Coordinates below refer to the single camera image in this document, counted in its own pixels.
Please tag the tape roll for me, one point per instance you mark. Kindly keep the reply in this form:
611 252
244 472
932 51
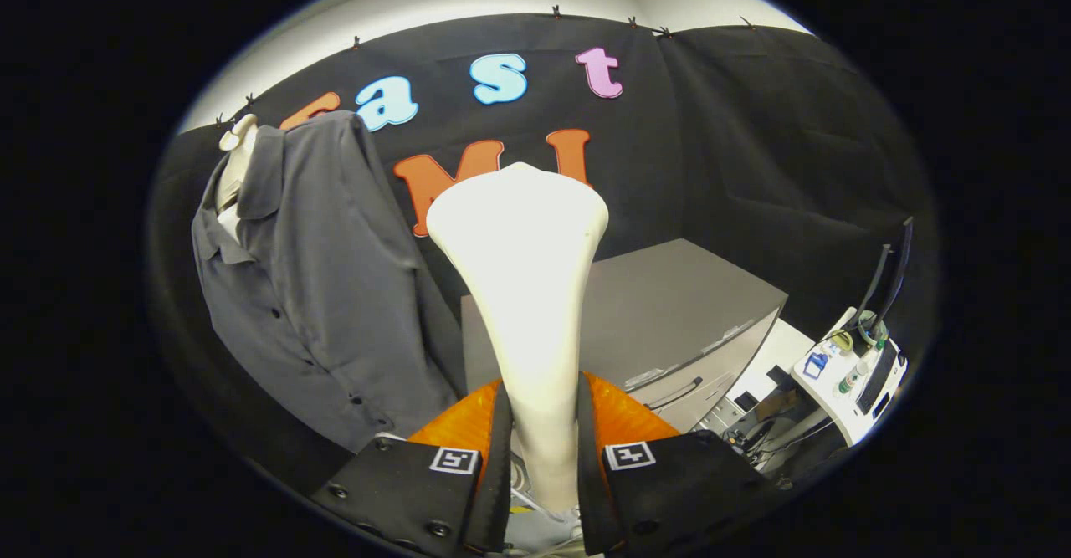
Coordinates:
842 341

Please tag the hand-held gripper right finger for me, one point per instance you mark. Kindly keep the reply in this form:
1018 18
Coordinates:
588 474

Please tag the black backdrop cloth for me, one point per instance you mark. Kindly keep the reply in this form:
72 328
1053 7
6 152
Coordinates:
736 140

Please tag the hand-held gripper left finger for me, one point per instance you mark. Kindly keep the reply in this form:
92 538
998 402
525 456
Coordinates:
499 474

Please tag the black keyboard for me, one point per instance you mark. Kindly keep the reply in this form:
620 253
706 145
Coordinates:
880 378

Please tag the small blue item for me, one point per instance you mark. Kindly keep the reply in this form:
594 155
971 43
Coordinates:
815 366

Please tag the grey button shirt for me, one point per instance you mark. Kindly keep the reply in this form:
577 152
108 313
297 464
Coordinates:
326 290

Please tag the cream clothes hanger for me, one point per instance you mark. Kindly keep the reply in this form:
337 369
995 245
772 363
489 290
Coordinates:
236 148

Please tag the green bottle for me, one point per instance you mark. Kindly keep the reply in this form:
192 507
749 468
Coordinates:
852 379

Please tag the black computer monitor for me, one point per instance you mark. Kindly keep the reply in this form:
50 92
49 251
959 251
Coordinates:
894 273

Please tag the grey drawer cabinet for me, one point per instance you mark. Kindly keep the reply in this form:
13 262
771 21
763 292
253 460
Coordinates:
678 307

